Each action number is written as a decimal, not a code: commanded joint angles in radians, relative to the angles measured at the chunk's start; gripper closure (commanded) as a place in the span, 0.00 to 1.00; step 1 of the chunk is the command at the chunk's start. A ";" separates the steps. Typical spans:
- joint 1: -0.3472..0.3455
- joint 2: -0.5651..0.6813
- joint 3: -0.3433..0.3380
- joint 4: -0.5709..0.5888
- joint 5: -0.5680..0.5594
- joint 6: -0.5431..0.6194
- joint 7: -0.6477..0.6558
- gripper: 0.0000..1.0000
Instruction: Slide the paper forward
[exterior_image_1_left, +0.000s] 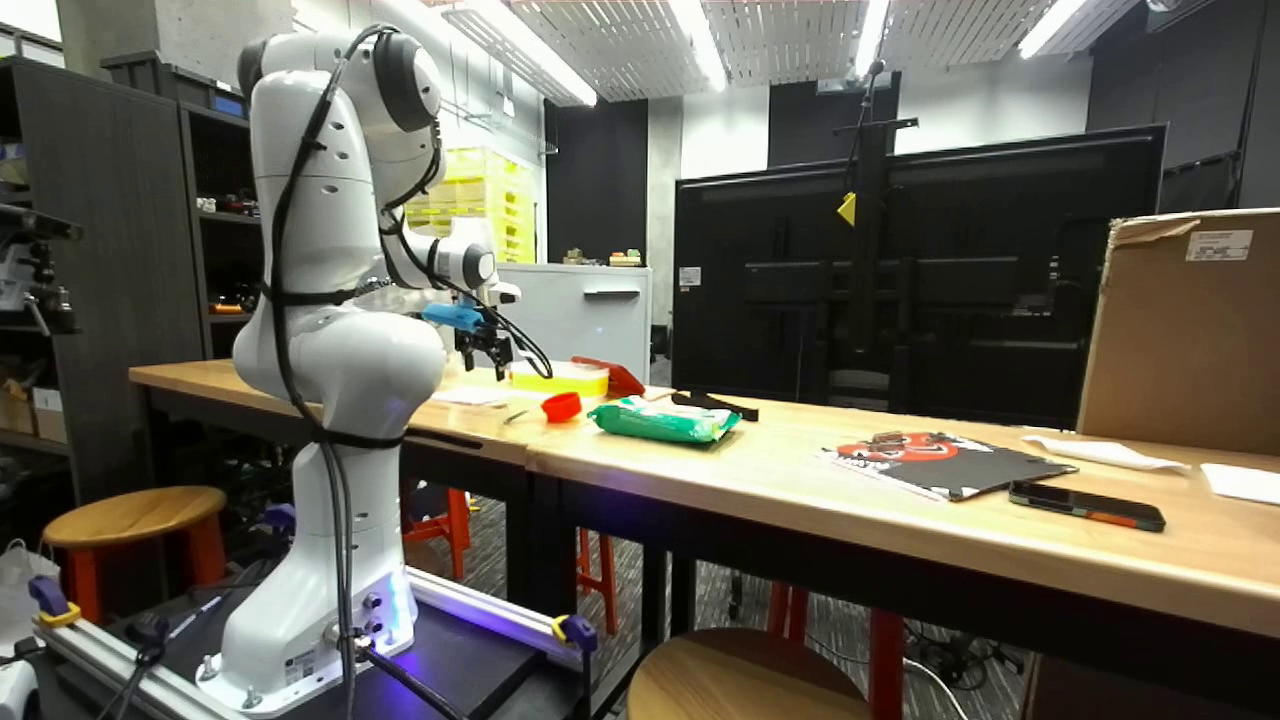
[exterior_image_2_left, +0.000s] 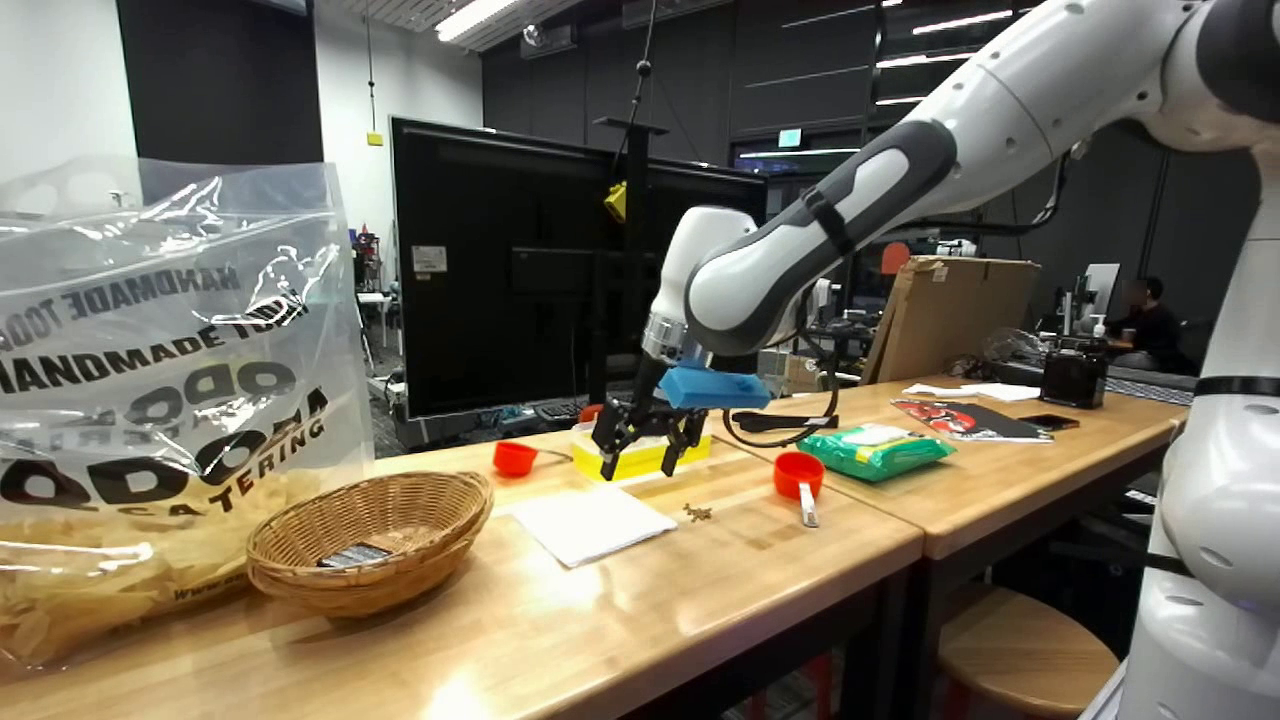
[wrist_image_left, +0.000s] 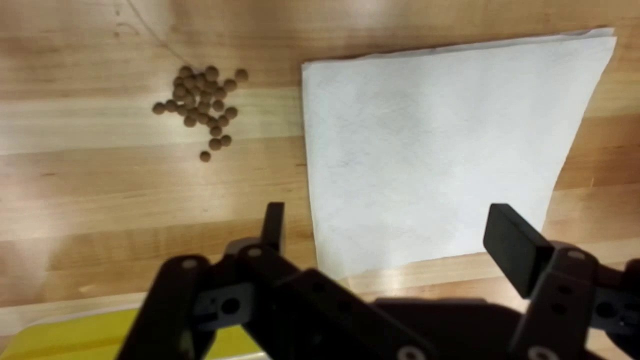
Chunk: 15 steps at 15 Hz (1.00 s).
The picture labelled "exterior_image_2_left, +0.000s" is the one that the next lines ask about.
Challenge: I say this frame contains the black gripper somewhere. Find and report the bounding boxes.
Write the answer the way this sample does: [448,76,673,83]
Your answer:
[587,388,710,486]

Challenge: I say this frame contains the white paper sheet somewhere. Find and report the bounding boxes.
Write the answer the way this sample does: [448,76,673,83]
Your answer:
[904,381,1047,409]
[509,482,679,573]

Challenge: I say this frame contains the small red cup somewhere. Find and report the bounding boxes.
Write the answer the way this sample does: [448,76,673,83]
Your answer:
[488,436,543,486]

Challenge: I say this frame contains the wooden top table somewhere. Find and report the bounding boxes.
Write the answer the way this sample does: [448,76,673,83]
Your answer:
[0,420,928,720]
[744,376,1190,646]

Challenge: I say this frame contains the green wet wipes pack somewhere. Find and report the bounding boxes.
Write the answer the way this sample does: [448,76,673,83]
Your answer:
[796,420,956,490]

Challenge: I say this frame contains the large black monitor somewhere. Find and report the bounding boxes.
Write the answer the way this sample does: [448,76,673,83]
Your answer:
[389,115,773,420]

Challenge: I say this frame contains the wicker basket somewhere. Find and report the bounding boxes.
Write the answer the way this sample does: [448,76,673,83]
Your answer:
[242,467,498,622]

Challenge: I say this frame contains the small dark packet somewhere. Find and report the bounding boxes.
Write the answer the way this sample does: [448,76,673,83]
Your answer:
[317,535,394,578]

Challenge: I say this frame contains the brown cardboard box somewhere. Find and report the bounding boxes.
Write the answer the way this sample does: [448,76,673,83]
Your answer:
[858,254,1042,388]

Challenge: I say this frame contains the black phone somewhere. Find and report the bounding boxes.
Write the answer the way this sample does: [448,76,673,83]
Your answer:
[1014,409,1083,436]

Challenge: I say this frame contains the round wooden stool orange legs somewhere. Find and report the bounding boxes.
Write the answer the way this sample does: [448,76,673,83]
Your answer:
[937,583,1121,720]

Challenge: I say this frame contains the black desk organizer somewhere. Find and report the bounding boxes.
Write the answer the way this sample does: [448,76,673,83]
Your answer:
[1035,342,1113,414]

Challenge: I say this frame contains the ceiling light strip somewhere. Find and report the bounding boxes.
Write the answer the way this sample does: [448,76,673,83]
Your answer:
[433,0,520,46]

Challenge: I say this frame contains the clear printed plastic bag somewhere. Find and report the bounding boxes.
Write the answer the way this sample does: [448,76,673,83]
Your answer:
[0,155,381,675]

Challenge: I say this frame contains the seated person dark shirt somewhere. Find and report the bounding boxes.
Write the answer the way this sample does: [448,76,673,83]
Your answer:
[1099,272,1201,376]

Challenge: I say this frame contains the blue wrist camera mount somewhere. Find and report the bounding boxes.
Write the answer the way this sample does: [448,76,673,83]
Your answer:
[651,364,774,414]

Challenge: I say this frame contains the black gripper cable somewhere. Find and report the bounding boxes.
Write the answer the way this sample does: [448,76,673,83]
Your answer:
[720,317,846,453]

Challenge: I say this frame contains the red measuring cup white handle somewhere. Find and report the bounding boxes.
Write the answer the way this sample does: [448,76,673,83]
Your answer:
[773,447,833,531]

